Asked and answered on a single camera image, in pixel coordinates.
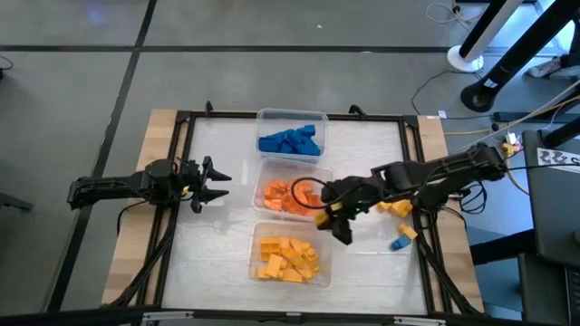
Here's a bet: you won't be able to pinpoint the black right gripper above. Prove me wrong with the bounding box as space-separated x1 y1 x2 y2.
319 176 366 246

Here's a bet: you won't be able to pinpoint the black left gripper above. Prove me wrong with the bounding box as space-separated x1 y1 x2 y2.
179 156 234 214

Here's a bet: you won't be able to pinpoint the large orange toy block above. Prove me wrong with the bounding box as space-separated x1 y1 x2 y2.
283 194 321 217

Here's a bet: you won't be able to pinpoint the clear plastic bin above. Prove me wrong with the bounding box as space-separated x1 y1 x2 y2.
247 219 334 289
256 108 329 165
252 158 334 224

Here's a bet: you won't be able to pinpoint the yellow hollow square block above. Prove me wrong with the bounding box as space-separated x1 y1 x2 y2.
258 236 283 262

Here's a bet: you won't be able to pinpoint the white and yellow plugs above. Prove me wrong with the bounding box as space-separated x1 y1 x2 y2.
499 130 523 158

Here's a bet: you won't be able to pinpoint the black rig crossbar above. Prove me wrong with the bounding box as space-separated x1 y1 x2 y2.
0 306 580 326

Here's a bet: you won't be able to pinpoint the black stand foot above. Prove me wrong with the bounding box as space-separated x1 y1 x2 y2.
0 192 35 214

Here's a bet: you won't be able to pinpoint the black desk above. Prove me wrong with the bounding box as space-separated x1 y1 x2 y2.
470 129 580 326

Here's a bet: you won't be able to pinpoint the black power strip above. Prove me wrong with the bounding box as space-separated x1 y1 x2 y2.
492 110 580 124

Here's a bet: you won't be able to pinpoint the white printed label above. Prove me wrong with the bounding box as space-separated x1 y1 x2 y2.
536 147 580 169

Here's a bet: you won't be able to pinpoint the white pole with round base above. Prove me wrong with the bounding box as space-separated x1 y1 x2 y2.
447 0 526 73

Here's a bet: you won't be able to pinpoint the black pole with round base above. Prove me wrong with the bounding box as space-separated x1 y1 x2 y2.
460 0 580 113

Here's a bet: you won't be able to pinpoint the person's shoe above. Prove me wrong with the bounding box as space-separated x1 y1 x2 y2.
527 56 564 79

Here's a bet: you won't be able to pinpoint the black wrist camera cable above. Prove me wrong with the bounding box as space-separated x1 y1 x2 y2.
290 176 339 212

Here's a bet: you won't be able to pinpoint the black aluminium table frame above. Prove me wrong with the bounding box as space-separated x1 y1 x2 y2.
101 100 484 318

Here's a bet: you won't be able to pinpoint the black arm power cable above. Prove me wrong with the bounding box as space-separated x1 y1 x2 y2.
115 198 149 236

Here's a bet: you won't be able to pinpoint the silver bracket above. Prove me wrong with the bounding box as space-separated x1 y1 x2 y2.
392 316 448 326
141 310 195 323

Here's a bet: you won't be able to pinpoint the blue cable loop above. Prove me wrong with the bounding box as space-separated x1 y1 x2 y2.
458 180 488 216

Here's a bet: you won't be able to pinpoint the black floor cable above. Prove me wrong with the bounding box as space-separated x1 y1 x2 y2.
410 69 464 117
0 55 15 81

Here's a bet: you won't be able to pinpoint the white floor cable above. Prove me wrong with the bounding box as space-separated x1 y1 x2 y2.
424 1 478 24

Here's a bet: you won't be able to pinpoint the yellow cable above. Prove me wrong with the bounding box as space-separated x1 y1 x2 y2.
442 92 580 142

